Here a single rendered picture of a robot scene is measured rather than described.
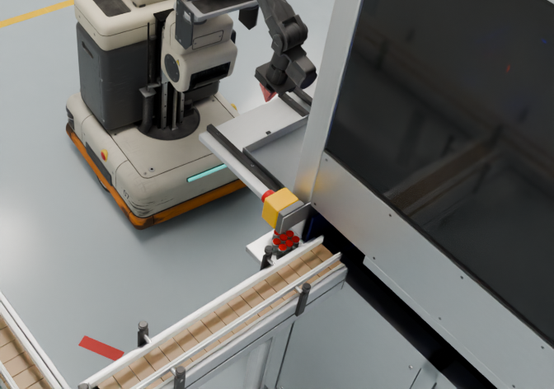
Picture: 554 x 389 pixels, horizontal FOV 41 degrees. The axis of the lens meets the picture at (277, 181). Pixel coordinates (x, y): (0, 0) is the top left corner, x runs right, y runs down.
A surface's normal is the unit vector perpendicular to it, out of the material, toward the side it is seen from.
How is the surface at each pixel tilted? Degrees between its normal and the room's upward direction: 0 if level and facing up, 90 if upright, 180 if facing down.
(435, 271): 90
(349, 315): 90
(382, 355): 90
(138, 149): 0
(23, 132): 0
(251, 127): 0
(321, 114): 90
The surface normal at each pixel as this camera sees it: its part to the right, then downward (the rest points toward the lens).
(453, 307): -0.74, 0.41
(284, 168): 0.14, -0.68
